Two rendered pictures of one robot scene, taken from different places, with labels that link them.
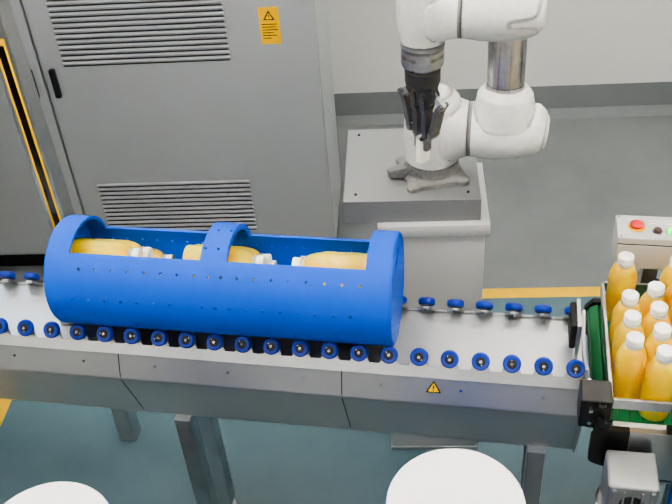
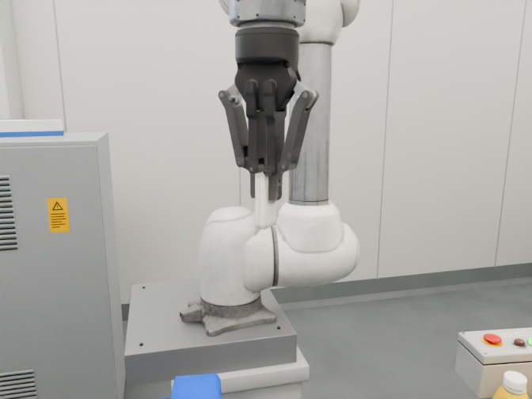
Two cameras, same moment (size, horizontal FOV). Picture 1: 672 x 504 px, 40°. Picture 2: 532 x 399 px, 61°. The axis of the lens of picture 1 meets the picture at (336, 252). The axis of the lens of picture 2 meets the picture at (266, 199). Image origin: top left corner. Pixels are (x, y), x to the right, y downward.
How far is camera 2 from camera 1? 1.53 m
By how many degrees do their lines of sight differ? 31
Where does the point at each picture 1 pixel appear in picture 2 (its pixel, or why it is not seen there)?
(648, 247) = (518, 365)
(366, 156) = (153, 305)
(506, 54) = (313, 158)
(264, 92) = (51, 279)
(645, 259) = not seen: hidden behind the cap
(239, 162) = (23, 351)
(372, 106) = not seen: hidden behind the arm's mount
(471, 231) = (288, 378)
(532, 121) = (343, 236)
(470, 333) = not seen: outside the picture
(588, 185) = (317, 352)
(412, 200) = (214, 343)
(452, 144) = (258, 268)
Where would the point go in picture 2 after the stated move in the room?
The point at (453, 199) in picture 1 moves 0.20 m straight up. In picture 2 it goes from (264, 337) to (264, 255)
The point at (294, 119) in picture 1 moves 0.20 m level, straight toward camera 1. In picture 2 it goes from (81, 304) to (81, 325)
